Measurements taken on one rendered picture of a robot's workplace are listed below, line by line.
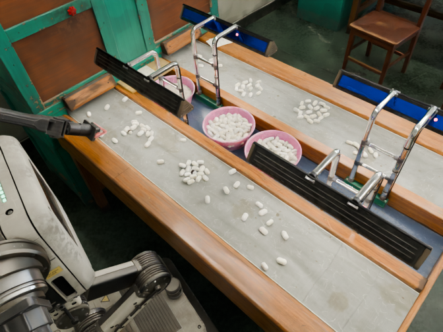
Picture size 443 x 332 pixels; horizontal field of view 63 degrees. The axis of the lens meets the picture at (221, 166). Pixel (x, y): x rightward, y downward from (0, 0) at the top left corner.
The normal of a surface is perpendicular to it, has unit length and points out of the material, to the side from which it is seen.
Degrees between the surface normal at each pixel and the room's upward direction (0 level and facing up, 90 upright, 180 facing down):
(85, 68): 90
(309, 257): 0
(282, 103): 0
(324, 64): 0
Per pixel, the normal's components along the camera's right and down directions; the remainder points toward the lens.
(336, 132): -0.05, -0.65
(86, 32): 0.73, 0.50
